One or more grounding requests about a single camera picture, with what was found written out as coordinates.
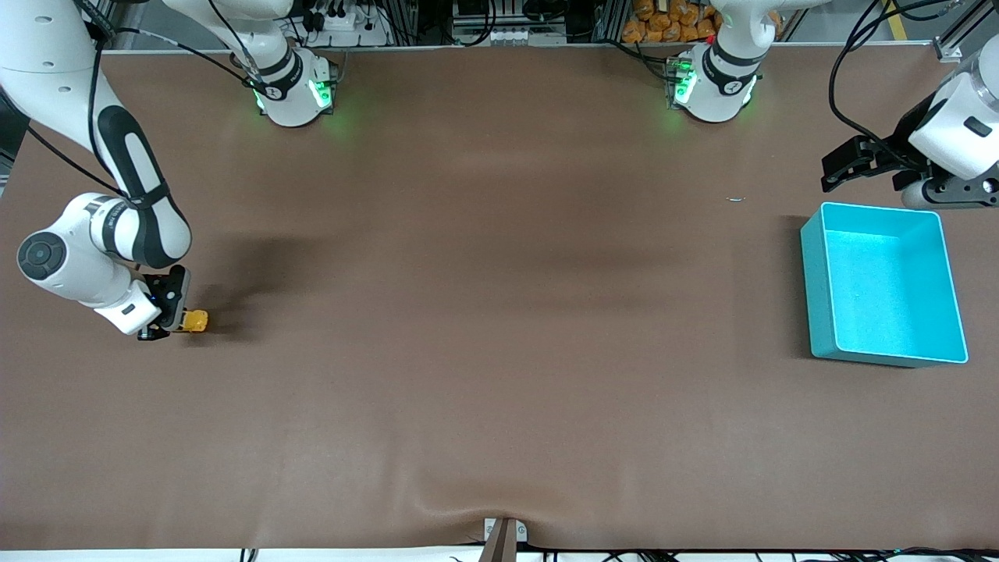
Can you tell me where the teal plastic bin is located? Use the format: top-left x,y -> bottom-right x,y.
801,201 -> 969,368

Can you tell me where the orange snack bags pile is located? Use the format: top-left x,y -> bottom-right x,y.
622,0 -> 723,44

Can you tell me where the white power strip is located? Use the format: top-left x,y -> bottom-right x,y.
308,0 -> 391,48

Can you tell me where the brown table cover mat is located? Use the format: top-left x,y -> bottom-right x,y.
0,43 -> 999,551

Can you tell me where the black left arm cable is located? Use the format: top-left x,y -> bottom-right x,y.
828,0 -> 962,169

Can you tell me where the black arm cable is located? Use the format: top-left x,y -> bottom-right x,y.
27,0 -> 260,197
828,0 -> 962,169

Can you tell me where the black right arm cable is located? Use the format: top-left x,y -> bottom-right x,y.
27,0 -> 260,197

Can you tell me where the metal clamp bracket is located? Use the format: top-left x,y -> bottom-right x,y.
484,518 -> 528,562

